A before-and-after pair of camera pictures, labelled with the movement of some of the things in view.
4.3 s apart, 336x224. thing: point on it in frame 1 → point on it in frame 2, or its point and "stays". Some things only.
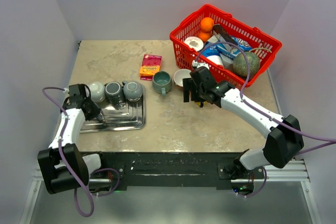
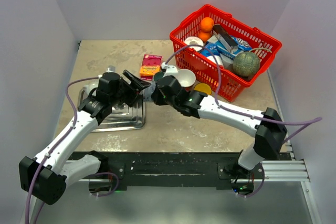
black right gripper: x=187 y=83 → x=156 y=95
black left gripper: x=95 y=109 → x=136 y=85
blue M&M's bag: x=242 y=44 stays
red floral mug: x=178 y=76 stays
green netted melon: x=240 y=65 stays
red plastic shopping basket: x=265 y=44 stays
